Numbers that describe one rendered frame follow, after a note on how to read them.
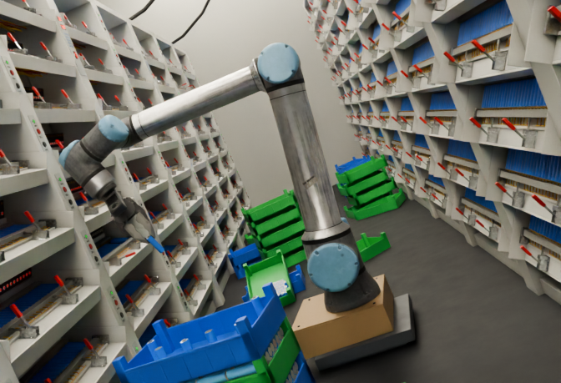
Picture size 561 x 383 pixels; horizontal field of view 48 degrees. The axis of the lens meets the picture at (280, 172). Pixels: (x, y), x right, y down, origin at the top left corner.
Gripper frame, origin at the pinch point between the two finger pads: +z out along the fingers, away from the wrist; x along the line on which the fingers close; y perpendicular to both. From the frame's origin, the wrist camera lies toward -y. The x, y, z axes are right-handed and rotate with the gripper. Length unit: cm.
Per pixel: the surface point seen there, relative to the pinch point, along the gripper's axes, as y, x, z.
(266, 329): -71, -14, 31
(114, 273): 17.6, 18.4, 0.2
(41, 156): -1.0, 6.4, -39.9
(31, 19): 41, -18, -90
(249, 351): -78, -9, 31
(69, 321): -23.2, 26.9, 2.9
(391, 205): 193, -97, 81
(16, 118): -5, 3, -52
